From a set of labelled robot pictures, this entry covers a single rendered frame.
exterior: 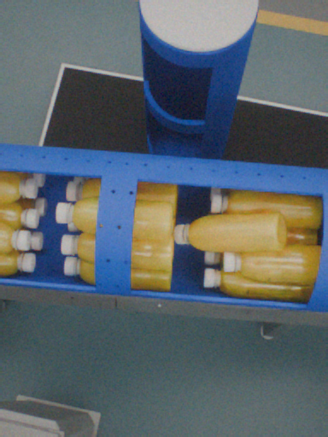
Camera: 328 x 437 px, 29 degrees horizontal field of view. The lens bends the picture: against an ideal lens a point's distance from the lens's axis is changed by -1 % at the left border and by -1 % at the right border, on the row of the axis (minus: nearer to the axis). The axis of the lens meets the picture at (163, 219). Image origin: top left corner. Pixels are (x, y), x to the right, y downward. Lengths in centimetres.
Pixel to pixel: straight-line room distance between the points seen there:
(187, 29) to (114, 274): 63
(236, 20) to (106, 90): 100
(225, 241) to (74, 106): 134
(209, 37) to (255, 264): 56
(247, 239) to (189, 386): 121
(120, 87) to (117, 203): 134
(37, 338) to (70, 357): 14
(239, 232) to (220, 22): 56
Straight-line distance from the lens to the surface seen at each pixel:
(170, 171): 120
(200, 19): 156
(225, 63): 160
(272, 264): 124
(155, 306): 149
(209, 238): 123
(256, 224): 120
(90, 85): 248
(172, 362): 235
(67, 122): 243
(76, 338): 237
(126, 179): 119
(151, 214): 119
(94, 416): 234
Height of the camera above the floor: 235
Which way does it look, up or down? 75 degrees down
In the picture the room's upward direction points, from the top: straight up
